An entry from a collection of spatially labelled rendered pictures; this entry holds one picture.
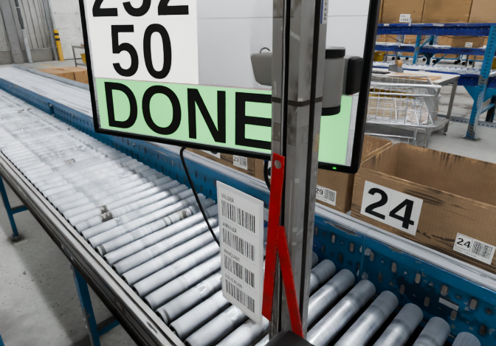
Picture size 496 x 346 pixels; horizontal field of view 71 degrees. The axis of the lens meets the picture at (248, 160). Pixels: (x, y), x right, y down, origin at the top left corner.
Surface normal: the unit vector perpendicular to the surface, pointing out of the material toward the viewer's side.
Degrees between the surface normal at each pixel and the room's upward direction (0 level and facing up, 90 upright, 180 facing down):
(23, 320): 0
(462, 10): 90
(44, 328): 0
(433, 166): 90
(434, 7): 89
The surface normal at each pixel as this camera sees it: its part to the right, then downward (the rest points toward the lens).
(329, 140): -0.43, 0.27
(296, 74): -0.71, 0.27
